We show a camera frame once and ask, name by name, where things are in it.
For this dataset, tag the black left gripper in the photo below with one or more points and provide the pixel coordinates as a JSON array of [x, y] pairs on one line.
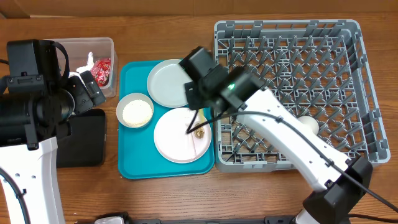
[[84, 101]]

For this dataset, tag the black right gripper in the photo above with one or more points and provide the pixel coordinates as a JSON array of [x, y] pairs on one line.
[[194, 102]]

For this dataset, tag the grey bowl of rice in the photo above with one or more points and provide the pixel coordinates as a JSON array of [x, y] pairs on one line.
[[135, 110]]

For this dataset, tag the light grey plate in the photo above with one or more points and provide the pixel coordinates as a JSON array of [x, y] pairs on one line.
[[165, 84]]

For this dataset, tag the brown food scrap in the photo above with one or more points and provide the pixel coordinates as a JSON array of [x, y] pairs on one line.
[[199, 133]]

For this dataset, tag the white pink-rimmed plate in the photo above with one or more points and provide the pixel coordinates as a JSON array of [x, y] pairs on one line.
[[172, 141]]

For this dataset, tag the cream plastic cup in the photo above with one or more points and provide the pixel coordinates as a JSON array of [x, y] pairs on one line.
[[310, 123]]

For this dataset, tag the yellow plastic spoon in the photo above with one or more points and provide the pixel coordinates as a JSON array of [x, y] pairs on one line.
[[201, 116]]

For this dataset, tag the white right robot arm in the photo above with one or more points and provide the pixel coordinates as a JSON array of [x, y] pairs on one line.
[[338, 182]]

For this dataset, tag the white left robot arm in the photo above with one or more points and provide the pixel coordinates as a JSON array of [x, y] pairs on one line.
[[37, 100]]

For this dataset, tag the black waste tray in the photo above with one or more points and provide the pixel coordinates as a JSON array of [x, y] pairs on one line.
[[85, 147]]

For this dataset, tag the clear plastic waste bin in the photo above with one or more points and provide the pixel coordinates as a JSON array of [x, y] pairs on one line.
[[86, 54]]

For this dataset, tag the grey dishwasher rack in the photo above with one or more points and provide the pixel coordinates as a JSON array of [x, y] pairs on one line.
[[316, 68]]

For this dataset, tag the red crumpled wrapper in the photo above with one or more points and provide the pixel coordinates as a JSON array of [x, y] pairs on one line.
[[101, 71]]

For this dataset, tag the crumpled white tissue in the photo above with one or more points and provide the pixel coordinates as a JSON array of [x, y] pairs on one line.
[[89, 65]]

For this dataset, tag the teal plastic tray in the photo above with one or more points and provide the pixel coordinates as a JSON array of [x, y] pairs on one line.
[[138, 157]]

